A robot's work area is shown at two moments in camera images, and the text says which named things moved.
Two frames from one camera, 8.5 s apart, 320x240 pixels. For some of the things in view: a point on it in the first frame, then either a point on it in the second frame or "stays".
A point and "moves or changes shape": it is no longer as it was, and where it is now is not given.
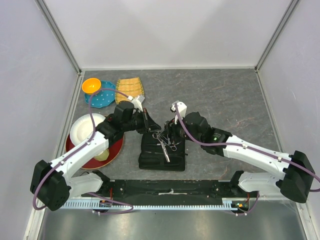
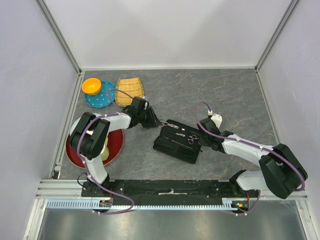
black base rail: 174,188 stays
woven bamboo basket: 130,86 stays
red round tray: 115,150 stays
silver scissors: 156,135 moves or changes shape
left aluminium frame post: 45,12 stays
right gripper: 170,127 -> 201,142
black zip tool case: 152,156 moves or changes shape
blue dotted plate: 102,98 stays
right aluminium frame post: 288,12 stays
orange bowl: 90,85 stays
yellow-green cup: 103,156 stays
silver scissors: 174,148 moves or changes shape
